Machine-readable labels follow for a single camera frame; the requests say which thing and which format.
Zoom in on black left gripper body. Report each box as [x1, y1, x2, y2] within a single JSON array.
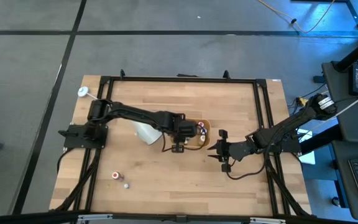
[[166, 113, 198, 154]]

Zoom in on white paper cup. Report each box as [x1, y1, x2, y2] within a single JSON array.
[[134, 119, 163, 146]]

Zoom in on orange floor cable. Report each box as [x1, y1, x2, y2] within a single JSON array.
[[256, 0, 337, 34]]

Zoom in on silver metal bracket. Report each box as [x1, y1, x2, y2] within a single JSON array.
[[77, 213, 114, 222], [249, 217, 287, 224]]

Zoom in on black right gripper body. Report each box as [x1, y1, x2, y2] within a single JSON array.
[[218, 129, 251, 173]]

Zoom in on black desk post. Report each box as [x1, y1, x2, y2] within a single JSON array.
[[334, 30, 358, 72]]

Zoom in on black rig crossbar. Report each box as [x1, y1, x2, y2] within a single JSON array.
[[0, 210, 358, 224]]

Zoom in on dark grey desk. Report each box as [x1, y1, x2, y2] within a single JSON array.
[[321, 60, 358, 142], [331, 139, 358, 222]]

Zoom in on yellow plastic bin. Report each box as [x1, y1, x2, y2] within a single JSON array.
[[183, 118, 213, 149]]

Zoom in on black desk leg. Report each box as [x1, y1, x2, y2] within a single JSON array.
[[300, 124, 341, 156]]

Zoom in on white paper sheet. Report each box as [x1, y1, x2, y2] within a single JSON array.
[[296, 128, 316, 166]]

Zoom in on black aluminium table frame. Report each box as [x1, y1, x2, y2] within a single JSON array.
[[53, 68, 312, 218]]

